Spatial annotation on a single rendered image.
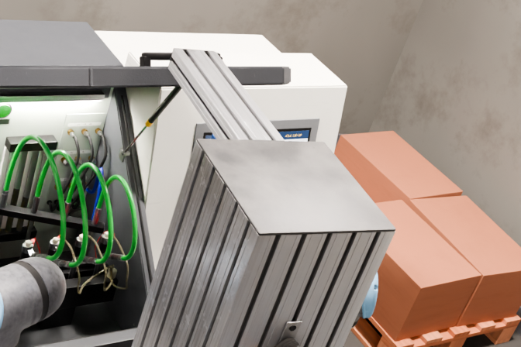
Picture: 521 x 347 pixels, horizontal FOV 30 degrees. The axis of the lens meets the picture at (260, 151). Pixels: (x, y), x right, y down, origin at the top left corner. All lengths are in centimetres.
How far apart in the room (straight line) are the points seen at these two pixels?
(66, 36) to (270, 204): 166
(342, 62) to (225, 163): 432
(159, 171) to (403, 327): 194
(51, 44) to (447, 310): 245
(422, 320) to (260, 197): 312
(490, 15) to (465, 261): 148
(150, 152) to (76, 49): 40
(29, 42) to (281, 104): 78
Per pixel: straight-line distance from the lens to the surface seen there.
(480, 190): 544
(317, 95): 307
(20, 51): 286
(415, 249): 457
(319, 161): 161
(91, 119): 292
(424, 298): 441
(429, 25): 582
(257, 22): 538
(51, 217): 289
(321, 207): 149
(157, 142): 279
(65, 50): 292
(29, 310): 173
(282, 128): 302
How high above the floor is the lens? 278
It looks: 28 degrees down
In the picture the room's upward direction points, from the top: 19 degrees clockwise
